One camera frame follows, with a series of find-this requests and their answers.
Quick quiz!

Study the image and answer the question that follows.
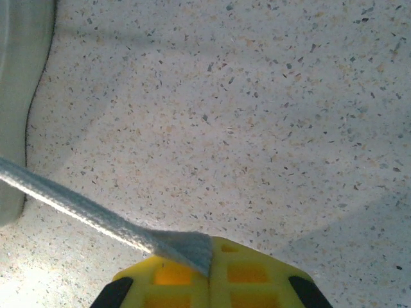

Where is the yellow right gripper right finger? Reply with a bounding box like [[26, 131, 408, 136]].
[[207, 236, 335, 308]]

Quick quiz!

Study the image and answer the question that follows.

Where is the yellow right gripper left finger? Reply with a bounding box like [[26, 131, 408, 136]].
[[91, 255, 211, 308]]

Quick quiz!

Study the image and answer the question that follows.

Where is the white shoelace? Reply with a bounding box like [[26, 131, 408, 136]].
[[0, 156, 214, 278]]

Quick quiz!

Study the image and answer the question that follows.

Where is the white canvas sneaker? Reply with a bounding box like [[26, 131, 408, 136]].
[[0, 0, 59, 227]]

